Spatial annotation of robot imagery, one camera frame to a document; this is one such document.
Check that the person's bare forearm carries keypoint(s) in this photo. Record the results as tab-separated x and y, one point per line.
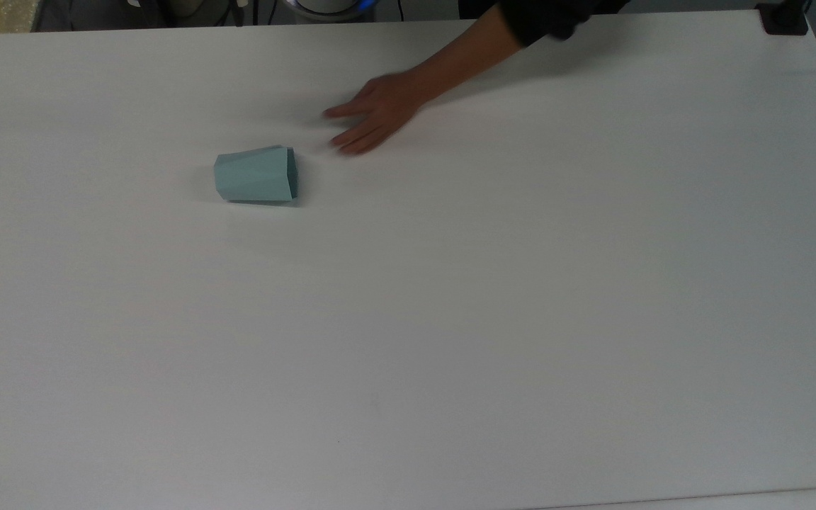
465	60

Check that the light teal faceted cup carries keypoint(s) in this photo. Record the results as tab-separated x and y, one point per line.
256	176

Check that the black camera pole with clamp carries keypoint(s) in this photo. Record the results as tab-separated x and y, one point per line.
783	18

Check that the dark jacket sleeve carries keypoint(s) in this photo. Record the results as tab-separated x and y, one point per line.
557	18

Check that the person's bare hand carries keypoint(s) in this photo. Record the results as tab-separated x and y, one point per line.
383	106

